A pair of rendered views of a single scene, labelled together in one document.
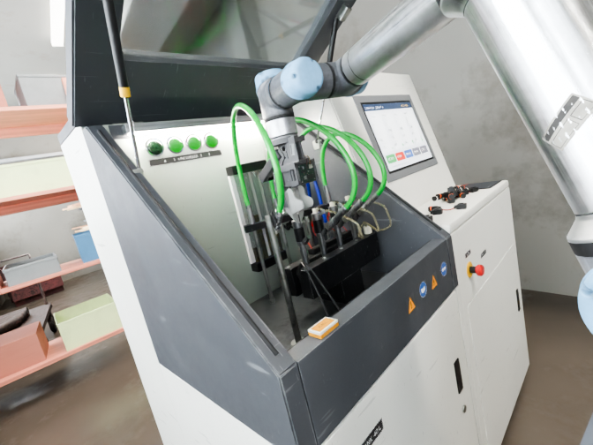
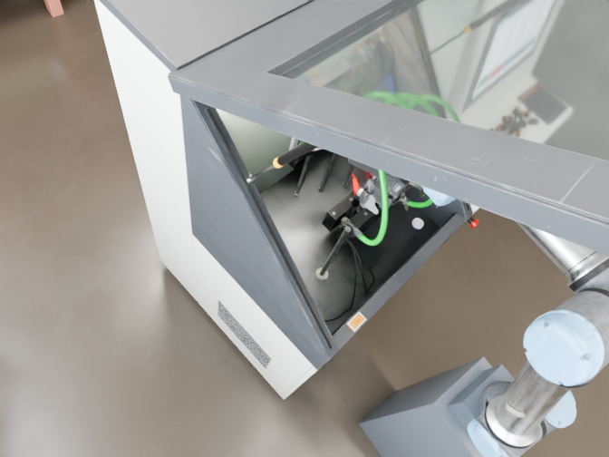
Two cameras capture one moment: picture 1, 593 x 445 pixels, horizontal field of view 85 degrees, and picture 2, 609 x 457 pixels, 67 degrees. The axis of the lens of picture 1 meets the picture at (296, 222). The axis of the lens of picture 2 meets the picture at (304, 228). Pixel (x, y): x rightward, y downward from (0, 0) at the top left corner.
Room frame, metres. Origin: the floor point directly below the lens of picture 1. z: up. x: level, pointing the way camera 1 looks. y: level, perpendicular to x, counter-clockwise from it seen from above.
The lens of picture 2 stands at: (0.20, 0.37, 2.16)
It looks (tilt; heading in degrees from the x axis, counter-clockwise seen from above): 61 degrees down; 340
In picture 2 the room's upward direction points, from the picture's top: 22 degrees clockwise
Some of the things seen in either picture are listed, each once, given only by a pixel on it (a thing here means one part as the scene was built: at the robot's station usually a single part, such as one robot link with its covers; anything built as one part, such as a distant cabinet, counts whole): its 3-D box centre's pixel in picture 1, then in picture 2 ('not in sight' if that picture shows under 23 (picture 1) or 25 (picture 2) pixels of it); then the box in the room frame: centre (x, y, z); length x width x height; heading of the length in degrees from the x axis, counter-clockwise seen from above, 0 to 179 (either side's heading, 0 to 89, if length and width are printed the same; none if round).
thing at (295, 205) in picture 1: (296, 206); (370, 205); (0.80, -0.01, 1.15); 0.06 x 0.03 x 0.09; 43
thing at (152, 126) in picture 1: (214, 123); not in sight; (1.06, 0.18, 1.43); 0.54 x 0.03 x 0.02; 133
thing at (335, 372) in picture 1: (391, 313); (394, 282); (0.69, -0.16, 0.87); 0.62 x 0.04 x 0.16; 133
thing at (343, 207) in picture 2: (337, 271); (368, 204); (0.94, -0.09, 0.91); 0.34 x 0.10 x 0.15; 133
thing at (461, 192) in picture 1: (454, 191); not in sight; (1.26, -0.64, 1.01); 0.23 x 0.11 x 0.06; 133
